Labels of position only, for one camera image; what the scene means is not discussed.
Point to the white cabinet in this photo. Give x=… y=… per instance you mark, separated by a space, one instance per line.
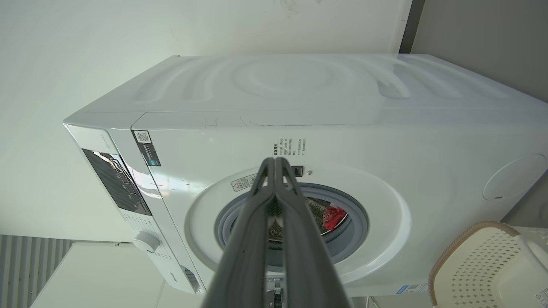
x=107 y=278

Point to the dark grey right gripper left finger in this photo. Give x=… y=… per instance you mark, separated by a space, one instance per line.
x=239 y=261

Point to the cream perforated laundry basket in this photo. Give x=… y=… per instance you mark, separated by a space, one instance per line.
x=483 y=269

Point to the red cloth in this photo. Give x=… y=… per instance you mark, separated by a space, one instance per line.
x=334 y=217

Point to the grey ribbed radiator panel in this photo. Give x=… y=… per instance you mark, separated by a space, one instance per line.
x=30 y=261

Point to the white front-load washing machine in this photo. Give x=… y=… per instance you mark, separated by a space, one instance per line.
x=299 y=141

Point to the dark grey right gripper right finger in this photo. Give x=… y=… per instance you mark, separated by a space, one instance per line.
x=308 y=261

